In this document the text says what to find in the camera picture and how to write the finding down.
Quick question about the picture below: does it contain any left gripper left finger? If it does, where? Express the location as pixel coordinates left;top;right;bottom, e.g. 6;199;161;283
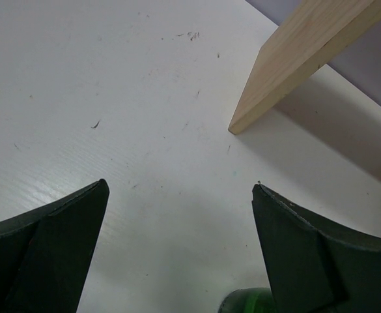
0;179;109;312

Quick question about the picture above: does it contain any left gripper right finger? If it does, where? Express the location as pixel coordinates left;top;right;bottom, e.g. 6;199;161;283
252;184;381;312

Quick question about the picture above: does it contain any wooden three-tier shelf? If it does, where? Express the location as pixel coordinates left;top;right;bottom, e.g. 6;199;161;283
228;1;381;135

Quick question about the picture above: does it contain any green bottle yellow label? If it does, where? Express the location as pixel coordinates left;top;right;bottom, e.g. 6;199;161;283
218;288;277;313

